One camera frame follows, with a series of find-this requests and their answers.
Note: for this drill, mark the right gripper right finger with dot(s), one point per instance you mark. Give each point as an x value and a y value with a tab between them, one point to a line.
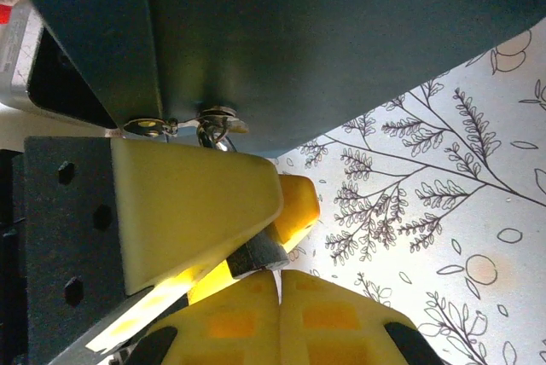
341	322

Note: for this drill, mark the starry night tin box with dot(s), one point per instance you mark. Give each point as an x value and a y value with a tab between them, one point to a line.
320	41

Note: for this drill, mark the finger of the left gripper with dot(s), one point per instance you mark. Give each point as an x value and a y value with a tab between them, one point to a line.
296	207
179	207

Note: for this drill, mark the floral tablecloth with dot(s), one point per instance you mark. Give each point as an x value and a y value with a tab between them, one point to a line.
426	177

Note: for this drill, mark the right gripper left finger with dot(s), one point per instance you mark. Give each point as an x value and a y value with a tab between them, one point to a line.
222	322

